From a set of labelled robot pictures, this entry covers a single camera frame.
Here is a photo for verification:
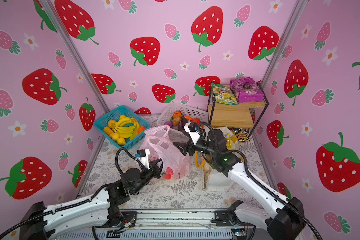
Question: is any yellow banana bunch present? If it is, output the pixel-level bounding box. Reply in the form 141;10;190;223
112;117;140;140

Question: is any black yellow chips bag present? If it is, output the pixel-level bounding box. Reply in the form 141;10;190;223
230;128;250;142

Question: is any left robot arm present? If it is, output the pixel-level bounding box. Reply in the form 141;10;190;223
0;159;163;240

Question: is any teal plastic basket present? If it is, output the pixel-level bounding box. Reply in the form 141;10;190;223
94;106;150;150

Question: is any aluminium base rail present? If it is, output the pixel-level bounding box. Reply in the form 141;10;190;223
60;209;271;240

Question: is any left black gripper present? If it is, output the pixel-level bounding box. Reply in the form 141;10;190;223
133;156;165;196

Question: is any brown potato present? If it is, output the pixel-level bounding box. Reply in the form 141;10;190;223
172;116;182;127

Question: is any green yellow snack bag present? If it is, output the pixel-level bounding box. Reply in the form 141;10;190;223
211;84;239;106

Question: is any small orange pumpkin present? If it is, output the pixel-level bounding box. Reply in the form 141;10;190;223
173;111;182;118

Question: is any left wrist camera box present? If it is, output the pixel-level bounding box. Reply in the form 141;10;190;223
135;149;150;171

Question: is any purple snack bag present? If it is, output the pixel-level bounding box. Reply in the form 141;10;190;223
230;77;264;103

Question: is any pink plastic grocery bag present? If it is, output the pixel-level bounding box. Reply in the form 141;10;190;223
141;125;192;180

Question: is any black wire wooden shelf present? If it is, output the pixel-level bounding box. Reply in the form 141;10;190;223
207;90;269;142

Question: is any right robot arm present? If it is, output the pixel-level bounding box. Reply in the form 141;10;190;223
173;127;322;240

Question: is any purple onion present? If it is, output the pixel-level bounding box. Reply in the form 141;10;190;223
164;121;174;128

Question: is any yellow lemon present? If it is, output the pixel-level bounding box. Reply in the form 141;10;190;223
116;137;126;146

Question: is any white plastic basket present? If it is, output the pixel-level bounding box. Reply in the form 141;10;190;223
157;103;209;126

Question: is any white paper grocery bag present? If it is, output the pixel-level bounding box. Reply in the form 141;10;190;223
194;125;246;193

